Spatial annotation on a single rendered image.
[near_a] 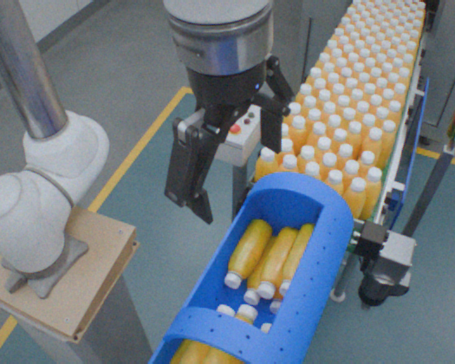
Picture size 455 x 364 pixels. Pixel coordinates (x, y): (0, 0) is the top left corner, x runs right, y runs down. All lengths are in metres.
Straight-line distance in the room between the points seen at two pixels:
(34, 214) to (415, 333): 1.88
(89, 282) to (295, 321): 0.51
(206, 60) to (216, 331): 0.57
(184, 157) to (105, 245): 0.74
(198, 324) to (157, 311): 1.39
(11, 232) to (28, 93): 0.29
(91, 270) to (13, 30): 0.59
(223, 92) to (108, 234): 0.82
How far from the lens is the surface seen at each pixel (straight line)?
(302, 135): 1.43
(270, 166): 1.31
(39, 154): 1.02
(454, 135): 1.40
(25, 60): 0.90
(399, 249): 1.45
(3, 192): 0.98
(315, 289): 0.93
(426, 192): 1.58
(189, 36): 0.35
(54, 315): 1.10
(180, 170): 0.43
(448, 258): 2.64
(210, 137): 0.44
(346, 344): 2.20
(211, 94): 0.39
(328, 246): 0.98
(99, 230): 1.17
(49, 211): 1.01
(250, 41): 0.35
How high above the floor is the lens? 1.99
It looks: 47 degrees down
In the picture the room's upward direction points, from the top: straight up
